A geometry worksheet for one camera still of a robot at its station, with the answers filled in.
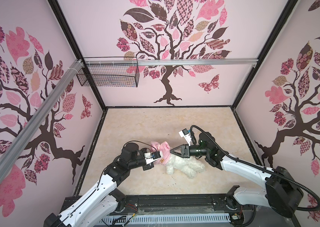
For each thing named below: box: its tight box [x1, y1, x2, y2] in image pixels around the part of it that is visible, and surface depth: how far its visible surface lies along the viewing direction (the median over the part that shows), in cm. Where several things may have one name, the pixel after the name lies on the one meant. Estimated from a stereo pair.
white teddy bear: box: [165, 153, 206, 179], surface depth 80 cm
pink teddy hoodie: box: [150, 140, 171, 166], surface depth 71 cm
